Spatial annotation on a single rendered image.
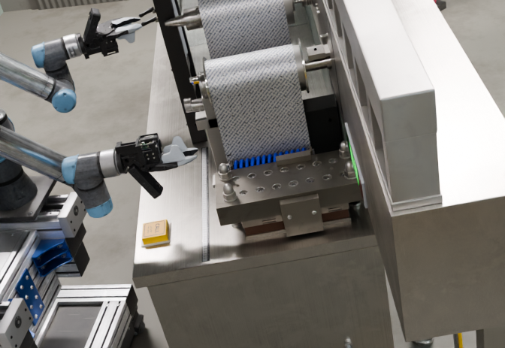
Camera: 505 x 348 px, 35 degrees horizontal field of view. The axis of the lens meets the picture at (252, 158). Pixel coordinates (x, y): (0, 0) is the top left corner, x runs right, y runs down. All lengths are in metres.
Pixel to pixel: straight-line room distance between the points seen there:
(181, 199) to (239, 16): 0.55
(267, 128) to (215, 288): 0.45
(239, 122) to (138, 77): 2.96
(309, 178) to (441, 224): 0.81
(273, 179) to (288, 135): 0.14
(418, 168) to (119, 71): 4.07
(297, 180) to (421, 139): 0.90
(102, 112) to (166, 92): 1.92
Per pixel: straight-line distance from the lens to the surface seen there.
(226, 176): 2.15
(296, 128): 2.18
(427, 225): 1.33
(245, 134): 2.18
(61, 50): 2.66
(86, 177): 2.19
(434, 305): 1.46
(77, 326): 3.13
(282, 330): 2.30
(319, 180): 2.09
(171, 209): 2.33
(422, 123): 1.23
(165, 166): 2.13
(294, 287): 2.19
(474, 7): 5.20
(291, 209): 2.06
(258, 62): 2.10
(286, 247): 2.10
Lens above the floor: 2.28
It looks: 34 degrees down
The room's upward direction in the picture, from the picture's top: 13 degrees counter-clockwise
